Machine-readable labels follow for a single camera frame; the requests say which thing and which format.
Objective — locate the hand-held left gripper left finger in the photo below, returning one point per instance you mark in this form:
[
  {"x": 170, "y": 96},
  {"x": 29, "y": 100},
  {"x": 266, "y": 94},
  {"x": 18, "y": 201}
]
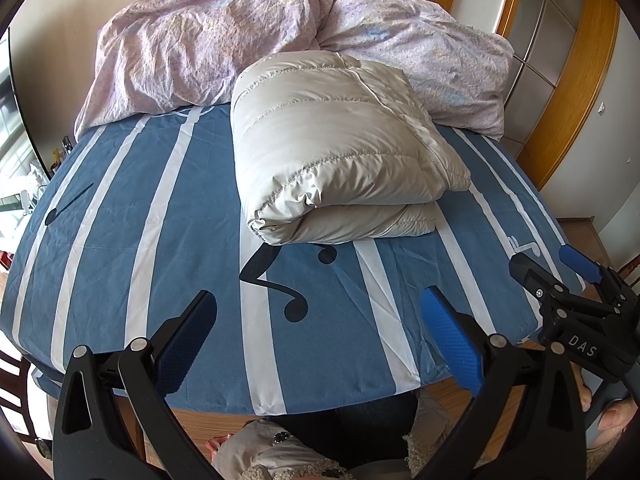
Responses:
[{"x": 190, "y": 332}]

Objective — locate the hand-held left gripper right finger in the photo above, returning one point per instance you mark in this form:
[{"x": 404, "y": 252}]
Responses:
[{"x": 450, "y": 340}]

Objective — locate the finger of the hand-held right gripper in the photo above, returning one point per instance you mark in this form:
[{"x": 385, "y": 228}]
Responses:
[
  {"x": 582, "y": 261},
  {"x": 530, "y": 272}
]

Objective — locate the beige puffer jacket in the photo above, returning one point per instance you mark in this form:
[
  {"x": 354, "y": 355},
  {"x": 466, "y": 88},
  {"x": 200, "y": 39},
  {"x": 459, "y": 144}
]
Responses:
[{"x": 330, "y": 150}]

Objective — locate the person's right hand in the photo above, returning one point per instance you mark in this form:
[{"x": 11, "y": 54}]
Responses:
[{"x": 620, "y": 415}]

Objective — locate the person's legs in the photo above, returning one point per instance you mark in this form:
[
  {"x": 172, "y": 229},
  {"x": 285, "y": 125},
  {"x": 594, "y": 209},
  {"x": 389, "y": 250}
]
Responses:
[{"x": 360, "y": 425}]

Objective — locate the person's beige coat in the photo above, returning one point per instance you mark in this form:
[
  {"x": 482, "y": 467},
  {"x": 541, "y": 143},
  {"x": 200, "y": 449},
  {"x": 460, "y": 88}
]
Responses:
[{"x": 260, "y": 452}]

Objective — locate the dark wooden chair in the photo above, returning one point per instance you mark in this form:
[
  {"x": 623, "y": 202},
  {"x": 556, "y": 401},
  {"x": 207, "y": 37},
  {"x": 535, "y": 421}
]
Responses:
[{"x": 12, "y": 366}]

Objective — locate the wood framed glass sliding door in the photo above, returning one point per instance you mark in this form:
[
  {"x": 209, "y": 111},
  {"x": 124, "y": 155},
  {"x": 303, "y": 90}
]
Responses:
[{"x": 555, "y": 35}]

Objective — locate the black framed screen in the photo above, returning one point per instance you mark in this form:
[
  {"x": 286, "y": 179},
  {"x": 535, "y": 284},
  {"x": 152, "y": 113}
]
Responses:
[{"x": 12, "y": 125}]

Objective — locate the pink floral duvet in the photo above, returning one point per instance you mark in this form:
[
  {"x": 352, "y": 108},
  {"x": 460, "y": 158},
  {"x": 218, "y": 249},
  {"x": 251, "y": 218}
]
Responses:
[{"x": 200, "y": 45}]

